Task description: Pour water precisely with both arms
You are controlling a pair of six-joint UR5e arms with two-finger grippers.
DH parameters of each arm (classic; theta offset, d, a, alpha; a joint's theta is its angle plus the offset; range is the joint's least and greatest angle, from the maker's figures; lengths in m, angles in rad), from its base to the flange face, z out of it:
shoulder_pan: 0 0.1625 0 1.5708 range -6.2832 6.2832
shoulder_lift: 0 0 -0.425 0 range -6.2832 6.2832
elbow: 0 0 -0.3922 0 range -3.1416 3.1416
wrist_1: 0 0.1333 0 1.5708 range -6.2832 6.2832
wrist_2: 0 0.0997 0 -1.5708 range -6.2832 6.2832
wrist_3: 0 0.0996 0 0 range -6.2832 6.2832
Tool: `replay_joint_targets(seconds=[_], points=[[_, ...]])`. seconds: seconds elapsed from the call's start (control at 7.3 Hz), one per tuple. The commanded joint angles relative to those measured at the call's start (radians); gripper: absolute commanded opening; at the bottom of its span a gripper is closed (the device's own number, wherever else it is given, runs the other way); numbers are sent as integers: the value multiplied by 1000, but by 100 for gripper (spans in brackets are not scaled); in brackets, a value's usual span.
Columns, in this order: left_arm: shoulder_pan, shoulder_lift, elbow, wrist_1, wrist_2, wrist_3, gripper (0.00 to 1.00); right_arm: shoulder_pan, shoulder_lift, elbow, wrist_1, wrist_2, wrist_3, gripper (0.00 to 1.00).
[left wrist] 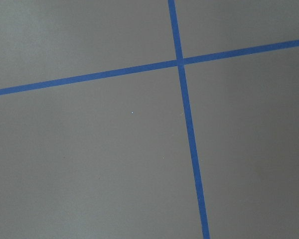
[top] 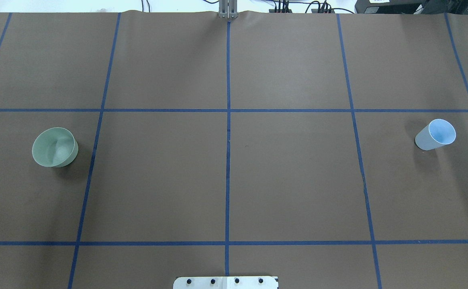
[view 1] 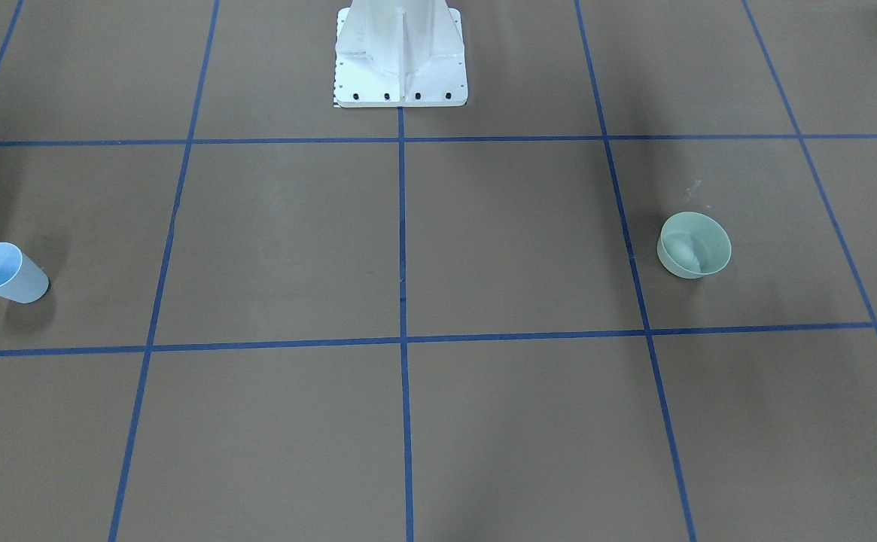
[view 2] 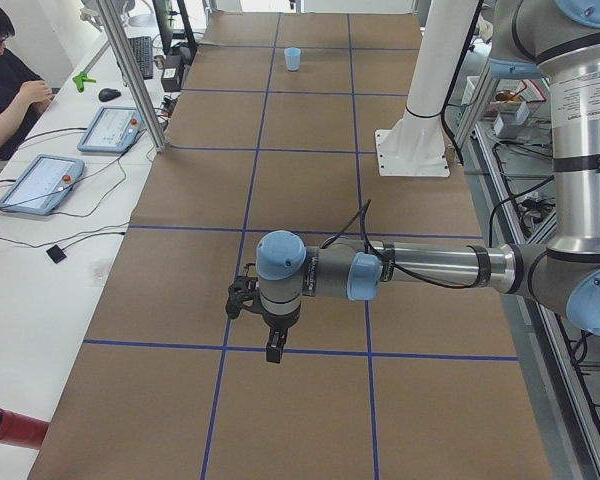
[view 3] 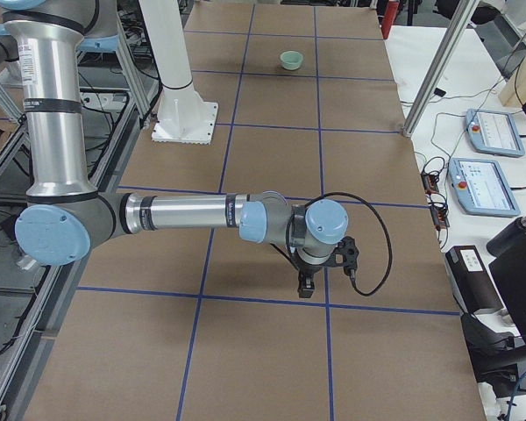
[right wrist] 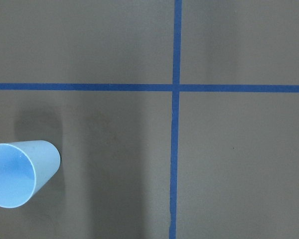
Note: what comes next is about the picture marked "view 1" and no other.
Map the mint green bowl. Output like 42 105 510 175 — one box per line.
657 212 732 280

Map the light blue plastic cup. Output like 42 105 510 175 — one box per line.
0 242 50 304

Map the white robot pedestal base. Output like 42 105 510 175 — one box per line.
333 1 469 108

